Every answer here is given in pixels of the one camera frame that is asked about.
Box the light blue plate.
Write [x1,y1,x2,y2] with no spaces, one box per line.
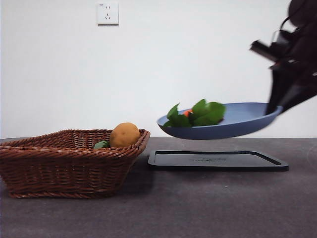
[156,102,284,140]

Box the orange carrot with green leaves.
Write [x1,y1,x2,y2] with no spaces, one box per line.
[162,98,227,128]

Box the black rectangular tray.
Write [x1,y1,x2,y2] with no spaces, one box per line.
[148,149,290,172]

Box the yellow potato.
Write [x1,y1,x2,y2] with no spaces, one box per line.
[109,122,141,149]

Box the green chili pepper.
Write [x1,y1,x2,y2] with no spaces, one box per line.
[93,140,110,149]

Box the brown wicker basket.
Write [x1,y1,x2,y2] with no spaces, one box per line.
[0,128,151,199]

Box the white wall socket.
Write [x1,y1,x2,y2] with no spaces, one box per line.
[97,1,119,26]

